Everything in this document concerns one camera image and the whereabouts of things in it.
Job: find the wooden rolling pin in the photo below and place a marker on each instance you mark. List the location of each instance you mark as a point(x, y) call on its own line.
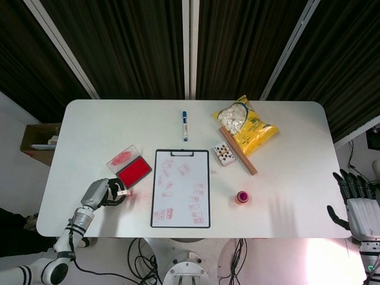
point(248, 164)

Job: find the blue and white marker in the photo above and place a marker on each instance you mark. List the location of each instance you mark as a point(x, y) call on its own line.
point(185, 126)

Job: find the white slanted frame post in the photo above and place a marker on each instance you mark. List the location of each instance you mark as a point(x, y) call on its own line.
point(291, 47)
point(62, 47)

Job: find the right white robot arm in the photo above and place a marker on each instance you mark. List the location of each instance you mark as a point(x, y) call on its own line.
point(369, 255)

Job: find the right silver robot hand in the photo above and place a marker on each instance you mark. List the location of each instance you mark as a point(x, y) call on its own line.
point(365, 213)

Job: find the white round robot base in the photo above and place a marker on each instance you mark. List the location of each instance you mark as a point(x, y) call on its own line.
point(185, 267)

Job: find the orange stacking cup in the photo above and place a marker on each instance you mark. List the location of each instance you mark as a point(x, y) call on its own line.
point(238, 200)

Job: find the dark pleated curtain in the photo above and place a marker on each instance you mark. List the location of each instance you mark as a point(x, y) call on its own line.
point(124, 44)

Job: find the small white stamp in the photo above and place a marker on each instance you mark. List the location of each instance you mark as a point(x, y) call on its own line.
point(124, 193)

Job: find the black clipboard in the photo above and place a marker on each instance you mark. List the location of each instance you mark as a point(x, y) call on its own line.
point(182, 153)

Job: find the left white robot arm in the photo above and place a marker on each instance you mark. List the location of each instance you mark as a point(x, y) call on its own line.
point(68, 237)

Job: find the white upright frame post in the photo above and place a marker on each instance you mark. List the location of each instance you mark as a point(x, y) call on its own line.
point(190, 47)

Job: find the red ink pad clear lid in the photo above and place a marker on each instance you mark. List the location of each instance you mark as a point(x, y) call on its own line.
point(135, 172)

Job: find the deck of playing cards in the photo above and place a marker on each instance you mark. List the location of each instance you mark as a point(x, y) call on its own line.
point(225, 154)

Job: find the yellow snack bag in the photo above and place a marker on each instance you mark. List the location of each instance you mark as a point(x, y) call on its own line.
point(255, 133)

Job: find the black cloth bundle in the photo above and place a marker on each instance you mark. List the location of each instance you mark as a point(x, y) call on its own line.
point(15, 234)

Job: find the brown cardboard box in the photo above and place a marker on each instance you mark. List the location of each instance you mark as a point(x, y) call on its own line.
point(32, 136)

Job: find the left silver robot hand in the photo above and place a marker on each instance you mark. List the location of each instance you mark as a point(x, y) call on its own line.
point(95, 194)

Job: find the white paper with red stamps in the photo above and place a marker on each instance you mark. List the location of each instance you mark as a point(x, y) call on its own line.
point(179, 193)

